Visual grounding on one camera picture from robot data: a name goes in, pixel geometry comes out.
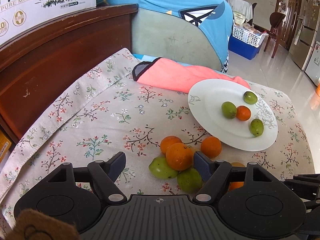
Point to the orange smiley bucket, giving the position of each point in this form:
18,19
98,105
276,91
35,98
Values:
318,90

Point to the green fruit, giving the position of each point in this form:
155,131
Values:
250,98
229,110
189,180
256,127
161,170

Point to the houndstooth sofa cover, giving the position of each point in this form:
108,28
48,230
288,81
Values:
224,68

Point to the white ceramic plate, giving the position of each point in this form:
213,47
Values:
205,99

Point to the floral tablecloth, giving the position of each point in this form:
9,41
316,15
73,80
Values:
105,111

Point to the brown kiwi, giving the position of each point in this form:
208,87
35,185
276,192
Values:
237,164

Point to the small orange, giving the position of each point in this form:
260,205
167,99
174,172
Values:
211,147

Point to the brown knitted sleeve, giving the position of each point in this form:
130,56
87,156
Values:
32,224

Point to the large orange top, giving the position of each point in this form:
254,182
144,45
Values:
179,156

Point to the white plastic basket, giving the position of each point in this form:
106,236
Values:
248,34

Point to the blue garment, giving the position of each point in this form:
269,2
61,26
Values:
213,17

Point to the dark wooden chair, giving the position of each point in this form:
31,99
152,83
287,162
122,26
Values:
276,22

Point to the white milk carton box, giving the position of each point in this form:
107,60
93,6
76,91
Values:
19,16

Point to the yellow cardboard box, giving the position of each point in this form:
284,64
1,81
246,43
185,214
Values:
5,147

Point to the green fruit bottom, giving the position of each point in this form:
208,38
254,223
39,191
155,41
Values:
250,98

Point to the dark wooden cabinet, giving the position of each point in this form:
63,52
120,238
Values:
38,66

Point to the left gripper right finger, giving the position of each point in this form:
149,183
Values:
215,175

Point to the pink folded towel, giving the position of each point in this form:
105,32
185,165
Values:
167,74

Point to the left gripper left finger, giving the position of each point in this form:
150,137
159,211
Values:
104,174

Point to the blue plastic bin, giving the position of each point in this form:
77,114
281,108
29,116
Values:
243,49

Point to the silver refrigerator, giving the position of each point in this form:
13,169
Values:
305,47

